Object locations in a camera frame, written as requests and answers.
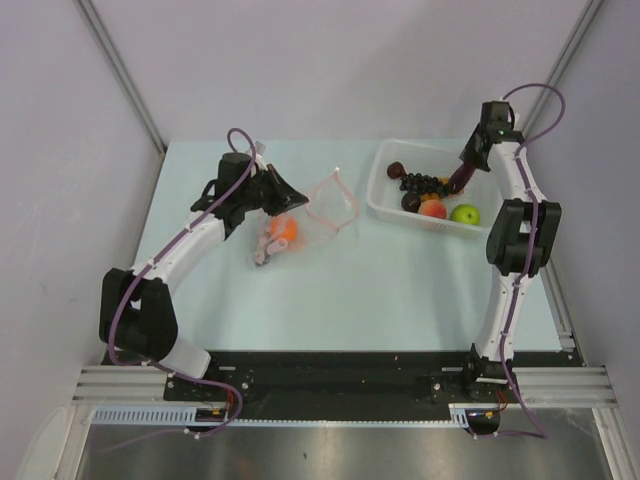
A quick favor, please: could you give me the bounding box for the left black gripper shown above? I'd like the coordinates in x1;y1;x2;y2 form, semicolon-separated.
238;164;307;217

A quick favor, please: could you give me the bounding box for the orange toy tangerine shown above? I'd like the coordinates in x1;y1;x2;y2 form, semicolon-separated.
269;215;299;244

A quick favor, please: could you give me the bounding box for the clear zip top bag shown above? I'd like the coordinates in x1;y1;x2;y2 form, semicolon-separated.
251;167;360;264

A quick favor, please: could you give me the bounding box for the purple toy eggplant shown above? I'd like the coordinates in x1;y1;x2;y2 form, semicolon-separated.
447;163;476;195

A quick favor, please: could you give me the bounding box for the grey toy fish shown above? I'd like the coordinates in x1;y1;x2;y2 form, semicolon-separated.
253;238;289;267

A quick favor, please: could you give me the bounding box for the green toy apple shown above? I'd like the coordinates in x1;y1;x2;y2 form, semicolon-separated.
450;204;481;226

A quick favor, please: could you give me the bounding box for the toy peach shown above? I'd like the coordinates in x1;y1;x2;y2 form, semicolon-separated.
418;199;448;220

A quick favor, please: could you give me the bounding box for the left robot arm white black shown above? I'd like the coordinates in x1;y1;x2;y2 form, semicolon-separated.
99;152;309;400

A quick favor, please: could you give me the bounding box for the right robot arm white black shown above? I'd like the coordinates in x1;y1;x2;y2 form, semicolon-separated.
450;100;562;401

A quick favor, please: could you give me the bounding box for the dark toy grape bunch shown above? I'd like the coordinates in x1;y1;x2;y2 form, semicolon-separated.
399;173;450;199

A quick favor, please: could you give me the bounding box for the white plastic basket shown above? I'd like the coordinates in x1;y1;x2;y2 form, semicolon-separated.
366;139;502;238

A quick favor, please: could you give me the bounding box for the dark red toy plum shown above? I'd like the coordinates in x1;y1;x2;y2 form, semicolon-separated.
386;161;406;180
401;192;422;213

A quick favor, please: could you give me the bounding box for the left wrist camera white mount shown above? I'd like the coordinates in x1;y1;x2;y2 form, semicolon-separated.
246;141;267;175

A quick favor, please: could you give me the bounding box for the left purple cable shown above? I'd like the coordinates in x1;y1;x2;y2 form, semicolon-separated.
107;128;256;454

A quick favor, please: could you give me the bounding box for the purple cable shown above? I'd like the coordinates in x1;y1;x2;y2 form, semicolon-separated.
107;128;256;454
499;83;569;441

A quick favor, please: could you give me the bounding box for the right aluminium corner post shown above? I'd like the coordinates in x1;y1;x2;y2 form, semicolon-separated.
517;0;607;138

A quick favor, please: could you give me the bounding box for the aluminium corner post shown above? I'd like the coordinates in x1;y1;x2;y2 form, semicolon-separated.
73;0;168;159
517;0;607;138

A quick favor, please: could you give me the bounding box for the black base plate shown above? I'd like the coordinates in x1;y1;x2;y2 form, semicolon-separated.
162;349;586;421

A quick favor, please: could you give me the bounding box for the right aluminium side rail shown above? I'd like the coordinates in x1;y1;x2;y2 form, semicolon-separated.
502;142;579;354

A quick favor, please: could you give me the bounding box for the white slotted cable duct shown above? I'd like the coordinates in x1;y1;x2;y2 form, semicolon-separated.
94;402;501;430

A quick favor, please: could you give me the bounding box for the left aluminium corner post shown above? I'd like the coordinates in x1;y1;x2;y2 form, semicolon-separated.
73;0;168;159

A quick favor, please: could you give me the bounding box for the aluminium front rail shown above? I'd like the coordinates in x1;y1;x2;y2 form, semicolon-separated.
72;366;618;431

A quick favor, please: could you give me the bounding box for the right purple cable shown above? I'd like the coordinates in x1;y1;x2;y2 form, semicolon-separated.
499;83;569;441

